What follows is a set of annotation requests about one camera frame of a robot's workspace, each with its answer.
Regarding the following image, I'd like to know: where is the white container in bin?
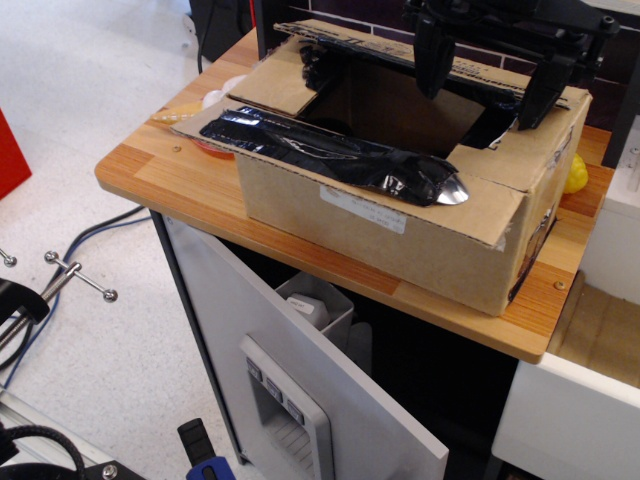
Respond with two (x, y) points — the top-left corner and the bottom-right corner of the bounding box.
(286, 293), (330, 330)

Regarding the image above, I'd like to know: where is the white wooden drawer box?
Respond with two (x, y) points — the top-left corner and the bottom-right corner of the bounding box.
(492, 142), (639, 479)

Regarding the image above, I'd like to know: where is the red box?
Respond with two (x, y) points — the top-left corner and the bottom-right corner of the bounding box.
(0, 113), (32, 199)

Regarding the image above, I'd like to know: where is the blue black clamp handle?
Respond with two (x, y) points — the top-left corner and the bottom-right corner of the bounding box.
(177, 418), (236, 480)

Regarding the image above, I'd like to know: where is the black metal clamp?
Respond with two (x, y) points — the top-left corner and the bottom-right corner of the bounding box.
(1, 251), (119, 350)

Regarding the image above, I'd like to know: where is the grey plastic bin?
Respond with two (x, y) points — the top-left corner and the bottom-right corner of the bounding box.
(276, 272), (354, 353)

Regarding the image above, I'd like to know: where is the black corrugated hose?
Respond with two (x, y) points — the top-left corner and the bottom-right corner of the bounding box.
(0, 424), (89, 480)

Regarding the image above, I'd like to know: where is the cardboard box with black tape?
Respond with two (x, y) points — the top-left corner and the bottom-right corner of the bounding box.
(174, 20), (591, 316)

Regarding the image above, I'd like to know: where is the grey cabinet door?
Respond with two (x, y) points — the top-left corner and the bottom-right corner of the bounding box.
(157, 216), (448, 479)

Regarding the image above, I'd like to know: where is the yellow toy behind box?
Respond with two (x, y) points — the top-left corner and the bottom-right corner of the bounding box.
(563, 154), (589, 194)

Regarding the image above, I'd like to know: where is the black floor cable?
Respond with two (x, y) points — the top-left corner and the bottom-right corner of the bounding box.
(0, 203), (146, 371)

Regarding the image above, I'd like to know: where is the red orange plate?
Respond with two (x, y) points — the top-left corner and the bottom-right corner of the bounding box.
(192, 139), (235, 160)

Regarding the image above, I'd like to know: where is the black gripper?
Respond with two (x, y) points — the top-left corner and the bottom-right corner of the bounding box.
(404, 1), (620, 130)

